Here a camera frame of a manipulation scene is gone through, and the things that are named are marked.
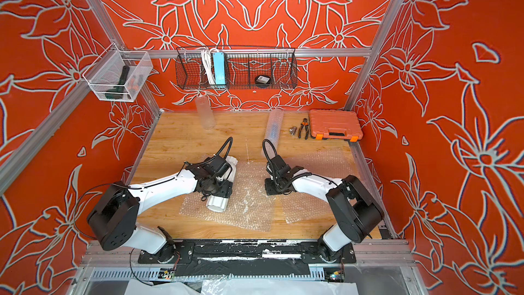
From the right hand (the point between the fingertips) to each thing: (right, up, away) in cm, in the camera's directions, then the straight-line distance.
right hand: (264, 190), depth 88 cm
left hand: (-17, +1, -1) cm, 17 cm away
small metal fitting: (+16, +26, +22) cm, 38 cm away
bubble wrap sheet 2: (+15, -6, -4) cm, 17 cm away
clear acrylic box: (-67, +51, +2) cm, 84 cm away
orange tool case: (+39, +30, +20) cm, 53 cm away
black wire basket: (-9, +57, +10) cm, 59 cm away
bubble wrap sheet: (-6, -6, -4) cm, 9 cm away
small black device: (-1, +51, +8) cm, 52 cm away
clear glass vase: (-32, +34, +25) cm, 53 cm away
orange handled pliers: (+25, +30, +26) cm, 46 cm away
